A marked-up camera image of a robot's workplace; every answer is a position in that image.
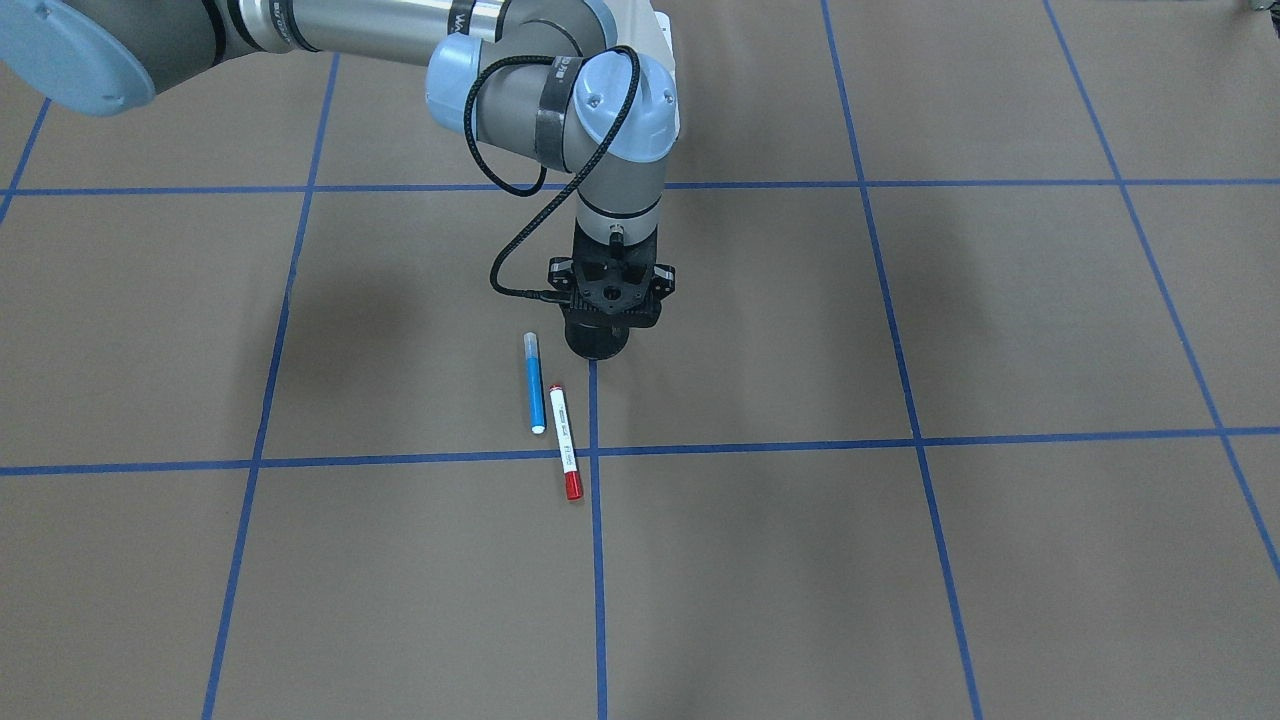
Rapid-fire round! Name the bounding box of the blue marker pen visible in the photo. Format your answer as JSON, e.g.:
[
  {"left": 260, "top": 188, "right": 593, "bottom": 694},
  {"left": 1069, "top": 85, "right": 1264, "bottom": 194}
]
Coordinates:
[{"left": 522, "top": 331, "right": 547, "bottom": 436}]

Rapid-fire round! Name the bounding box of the red white marker pen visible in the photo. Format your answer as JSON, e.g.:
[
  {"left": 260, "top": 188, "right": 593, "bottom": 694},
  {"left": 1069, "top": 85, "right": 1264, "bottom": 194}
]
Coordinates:
[{"left": 548, "top": 384, "right": 584, "bottom": 503}]

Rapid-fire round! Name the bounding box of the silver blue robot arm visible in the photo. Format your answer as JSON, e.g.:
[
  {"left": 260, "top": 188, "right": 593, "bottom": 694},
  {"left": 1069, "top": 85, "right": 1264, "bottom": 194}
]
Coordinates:
[{"left": 3, "top": 1, "right": 680, "bottom": 290}]

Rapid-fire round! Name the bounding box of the black mesh pen cup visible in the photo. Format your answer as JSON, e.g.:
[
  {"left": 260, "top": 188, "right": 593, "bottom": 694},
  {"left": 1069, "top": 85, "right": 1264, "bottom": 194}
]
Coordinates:
[{"left": 564, "top": 319, "right": 630, "bottom": 361}]

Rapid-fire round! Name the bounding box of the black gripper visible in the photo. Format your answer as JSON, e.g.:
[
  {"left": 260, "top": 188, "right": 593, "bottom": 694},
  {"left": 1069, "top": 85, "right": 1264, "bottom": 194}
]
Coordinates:
[{"left": 571, "top": 224, "right": 659, "bottom": 272}]

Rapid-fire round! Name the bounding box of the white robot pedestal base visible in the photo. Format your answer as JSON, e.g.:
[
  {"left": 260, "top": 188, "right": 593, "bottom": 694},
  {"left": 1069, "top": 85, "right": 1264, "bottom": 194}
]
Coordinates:
[{"left": 632, "top": 1, "right": 681, "bottom": 143}]

